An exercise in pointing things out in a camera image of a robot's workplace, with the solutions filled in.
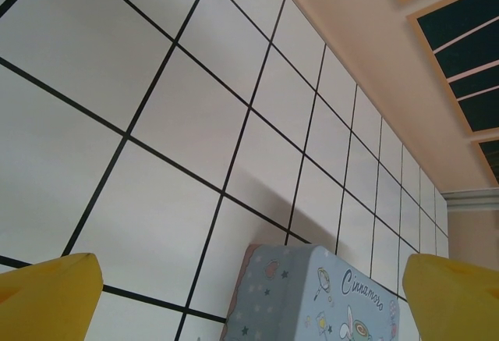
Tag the Cinnamoroll cartoon mat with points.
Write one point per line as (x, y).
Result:
(273, 298)

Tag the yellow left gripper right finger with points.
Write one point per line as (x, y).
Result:
(456, 302)

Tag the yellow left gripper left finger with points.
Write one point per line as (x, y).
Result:
(47, 302)

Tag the aluminium frame post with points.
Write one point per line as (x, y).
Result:
(471, 200)

